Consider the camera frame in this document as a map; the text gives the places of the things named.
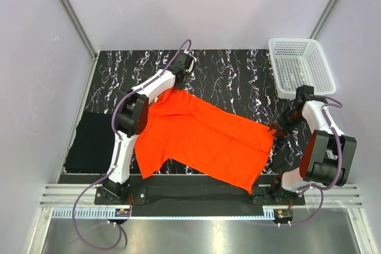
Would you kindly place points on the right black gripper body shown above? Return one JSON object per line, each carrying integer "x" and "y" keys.
{"x": 289, "y": 119}

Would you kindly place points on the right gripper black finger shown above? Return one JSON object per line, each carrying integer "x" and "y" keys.
{"x": 281, "y": 133}
{"x": 273, "y": 128}

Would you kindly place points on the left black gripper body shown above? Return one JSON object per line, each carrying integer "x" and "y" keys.
{"x": 180, "y": 85}

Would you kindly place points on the orange t-shirt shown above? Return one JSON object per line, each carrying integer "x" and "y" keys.
{"x": 224, "y": 146}

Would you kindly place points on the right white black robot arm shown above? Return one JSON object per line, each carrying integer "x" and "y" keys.
{"x": 328, "y": 157}

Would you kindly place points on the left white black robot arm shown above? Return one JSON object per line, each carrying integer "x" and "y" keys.
{"x": 130, "y": 118}

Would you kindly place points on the white plastic basket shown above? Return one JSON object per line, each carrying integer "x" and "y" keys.
{"x": 299, "y": 61}

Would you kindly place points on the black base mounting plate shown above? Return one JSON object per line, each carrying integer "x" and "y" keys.
{"x": 191, "y": 189}

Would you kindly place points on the right orange connector box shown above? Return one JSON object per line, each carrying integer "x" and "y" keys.
{"x": 284, "y": 214}

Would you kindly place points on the orange connector box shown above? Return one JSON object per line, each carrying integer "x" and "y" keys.
{"x": 123, "y": 212}
{"x": 284, "y": 214}

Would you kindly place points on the folded black t-shirt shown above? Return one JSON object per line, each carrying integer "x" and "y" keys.
{"x": 92, "y": 149}

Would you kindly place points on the left orange connector box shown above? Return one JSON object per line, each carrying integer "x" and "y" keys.
{"x": 123, "y": 212}

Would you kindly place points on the aluminium frame rail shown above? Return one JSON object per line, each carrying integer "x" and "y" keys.
{"x": 64, "y": 195}

